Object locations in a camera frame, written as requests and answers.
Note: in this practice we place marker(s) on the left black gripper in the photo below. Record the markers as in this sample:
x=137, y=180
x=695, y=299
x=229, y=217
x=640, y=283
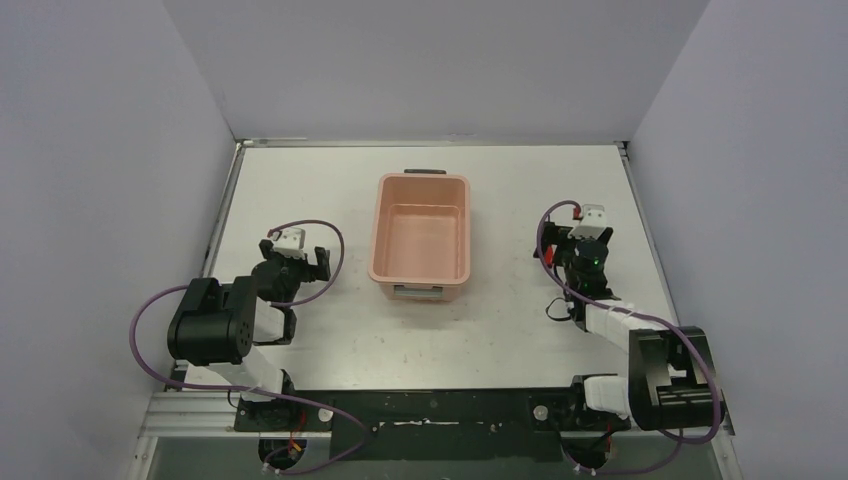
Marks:
x=295, y=258

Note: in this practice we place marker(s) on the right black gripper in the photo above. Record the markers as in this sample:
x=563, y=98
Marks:
x=556, y=235

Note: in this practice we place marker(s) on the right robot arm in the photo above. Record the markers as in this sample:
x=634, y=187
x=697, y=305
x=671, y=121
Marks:
x=670, y=383

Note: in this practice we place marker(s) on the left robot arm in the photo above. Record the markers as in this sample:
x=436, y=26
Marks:
x=222, y=326

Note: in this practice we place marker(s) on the pink plastic bin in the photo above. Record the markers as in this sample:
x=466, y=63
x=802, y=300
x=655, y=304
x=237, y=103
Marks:
x=421, y=236

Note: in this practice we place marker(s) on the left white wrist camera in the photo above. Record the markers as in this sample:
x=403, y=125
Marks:
x=289, y=243

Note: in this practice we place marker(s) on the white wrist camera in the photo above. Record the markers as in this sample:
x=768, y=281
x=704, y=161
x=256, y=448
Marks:
x=289, y=243
x=591, y=224

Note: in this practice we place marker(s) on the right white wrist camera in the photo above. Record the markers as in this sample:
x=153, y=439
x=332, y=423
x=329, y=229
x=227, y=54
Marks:
x=591, y=224

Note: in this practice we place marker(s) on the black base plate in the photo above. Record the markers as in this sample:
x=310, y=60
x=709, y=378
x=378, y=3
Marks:
x=442, y=446

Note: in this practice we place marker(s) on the aluminium frame rail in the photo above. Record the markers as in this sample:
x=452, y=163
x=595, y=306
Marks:
x=189, y=417

